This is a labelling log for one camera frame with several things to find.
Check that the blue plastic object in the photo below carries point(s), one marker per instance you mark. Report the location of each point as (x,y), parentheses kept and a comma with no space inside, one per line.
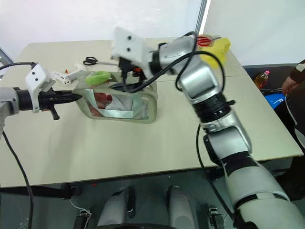
(276,100)

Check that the black metal foot bracket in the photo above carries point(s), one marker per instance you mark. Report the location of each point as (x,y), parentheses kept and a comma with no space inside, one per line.
(214,217)
(82,220)

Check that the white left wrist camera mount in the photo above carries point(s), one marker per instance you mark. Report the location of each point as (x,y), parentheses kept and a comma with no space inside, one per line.
(38,76)

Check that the silver metal post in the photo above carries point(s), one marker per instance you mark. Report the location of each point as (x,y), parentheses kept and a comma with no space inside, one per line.
(201,16)

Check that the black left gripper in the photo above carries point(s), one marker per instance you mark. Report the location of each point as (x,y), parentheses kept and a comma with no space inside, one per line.
(46,100)

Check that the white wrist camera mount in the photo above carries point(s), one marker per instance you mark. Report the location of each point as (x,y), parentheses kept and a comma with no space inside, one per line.
(38,76)
(128,45)

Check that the yellow plastic bag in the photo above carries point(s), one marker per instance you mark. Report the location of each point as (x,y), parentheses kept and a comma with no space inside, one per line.
(220,51)

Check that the black table frame rail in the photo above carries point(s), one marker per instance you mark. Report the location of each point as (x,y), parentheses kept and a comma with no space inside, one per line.
(35,190)

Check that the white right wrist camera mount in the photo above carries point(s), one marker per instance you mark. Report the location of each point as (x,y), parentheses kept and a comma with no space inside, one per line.
(128,45)

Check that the white glue gun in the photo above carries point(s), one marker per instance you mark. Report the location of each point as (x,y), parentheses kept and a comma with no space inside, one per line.
(74,75)

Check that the grey rounded robot leg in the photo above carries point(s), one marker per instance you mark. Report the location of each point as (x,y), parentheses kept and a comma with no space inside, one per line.
(115,207)
(181,207)

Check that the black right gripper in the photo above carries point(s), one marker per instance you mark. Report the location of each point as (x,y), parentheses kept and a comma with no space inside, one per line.
(129,68)

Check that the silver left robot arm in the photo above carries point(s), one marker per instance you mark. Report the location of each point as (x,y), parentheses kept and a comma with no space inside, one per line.
(7,101)

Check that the person in dark clothes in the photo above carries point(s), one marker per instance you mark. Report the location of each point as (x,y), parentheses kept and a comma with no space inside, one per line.
(296,100)

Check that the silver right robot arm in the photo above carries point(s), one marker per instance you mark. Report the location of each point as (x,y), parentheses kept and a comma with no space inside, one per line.
(202,74)

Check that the oil bottle with pink cap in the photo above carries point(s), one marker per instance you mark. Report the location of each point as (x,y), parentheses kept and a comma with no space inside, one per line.
(261,80)

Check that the green pouch with clear window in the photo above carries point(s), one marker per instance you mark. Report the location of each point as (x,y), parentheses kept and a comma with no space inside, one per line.
(152,107)

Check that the white and pink pouch contents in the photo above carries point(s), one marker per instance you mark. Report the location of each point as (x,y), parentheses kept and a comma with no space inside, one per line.
(114,102)

